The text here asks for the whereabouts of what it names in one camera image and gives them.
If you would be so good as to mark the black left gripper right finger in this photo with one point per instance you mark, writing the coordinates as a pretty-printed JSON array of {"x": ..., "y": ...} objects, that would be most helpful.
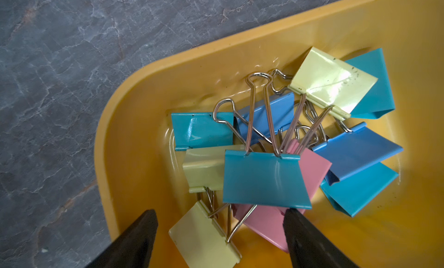
[{"x": 308, "y": 247}]

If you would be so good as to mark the yellow plastic tray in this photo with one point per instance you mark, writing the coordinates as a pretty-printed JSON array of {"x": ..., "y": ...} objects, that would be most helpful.
[{"x": 403, "y": 227}]

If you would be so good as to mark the pink binder clip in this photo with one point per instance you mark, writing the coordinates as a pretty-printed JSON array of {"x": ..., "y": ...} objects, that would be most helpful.
[{"x": 267, "y": 221}]

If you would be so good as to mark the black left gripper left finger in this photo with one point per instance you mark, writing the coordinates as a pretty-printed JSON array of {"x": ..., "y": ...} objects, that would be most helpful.
[{"x": 133, "y": 248}]

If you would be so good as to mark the teal binder clip bottom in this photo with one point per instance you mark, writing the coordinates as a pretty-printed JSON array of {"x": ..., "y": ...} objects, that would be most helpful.
[{"x": 351, "y": 195}]

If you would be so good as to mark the teal binder clip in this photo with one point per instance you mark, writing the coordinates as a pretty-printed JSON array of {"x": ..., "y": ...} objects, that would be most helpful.
[
  {"x": 351, "y": 195},
  {"x": 261, "y": 178},
  {"x": 379, "y": 100},
  {"x": 202, "y": 130}
]

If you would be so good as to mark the yellow binder clip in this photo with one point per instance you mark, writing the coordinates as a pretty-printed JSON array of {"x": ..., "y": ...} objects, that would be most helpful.
[
  {"x": 204, "y": 167},
  {"x": 330, "y": 83},
  {"x": 200, "y": 239}
]

